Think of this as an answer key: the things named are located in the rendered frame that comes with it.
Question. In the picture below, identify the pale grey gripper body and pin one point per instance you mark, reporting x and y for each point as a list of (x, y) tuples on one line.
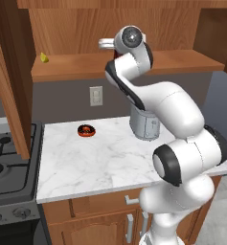
[(106, 43)]

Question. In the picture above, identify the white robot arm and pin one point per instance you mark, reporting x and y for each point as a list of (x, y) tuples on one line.
[(178, 108)]

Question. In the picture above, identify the open wooden cabinet door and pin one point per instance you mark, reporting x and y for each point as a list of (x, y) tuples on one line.
[(12, 73), (215, 35)]

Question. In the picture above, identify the yellow lemon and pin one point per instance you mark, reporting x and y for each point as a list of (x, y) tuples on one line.
[(44, 58)]

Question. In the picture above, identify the red and black donut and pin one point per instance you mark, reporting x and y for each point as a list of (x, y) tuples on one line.
[(86, 130)]

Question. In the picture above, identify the grey cylindrical appliance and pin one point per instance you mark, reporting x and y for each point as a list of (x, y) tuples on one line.
[(145, 126)]

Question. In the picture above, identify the wooden drawer front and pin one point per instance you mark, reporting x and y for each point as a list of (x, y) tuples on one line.
[(102, 202)]

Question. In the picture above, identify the grey gas stove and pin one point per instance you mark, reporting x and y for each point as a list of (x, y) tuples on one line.
[(9, 172)]

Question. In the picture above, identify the wooden wall cabinet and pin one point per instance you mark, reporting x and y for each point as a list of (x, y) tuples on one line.
[(86, 35)]

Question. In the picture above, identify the white wall outlet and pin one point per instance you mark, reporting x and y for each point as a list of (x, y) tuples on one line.
[(96, 96)]

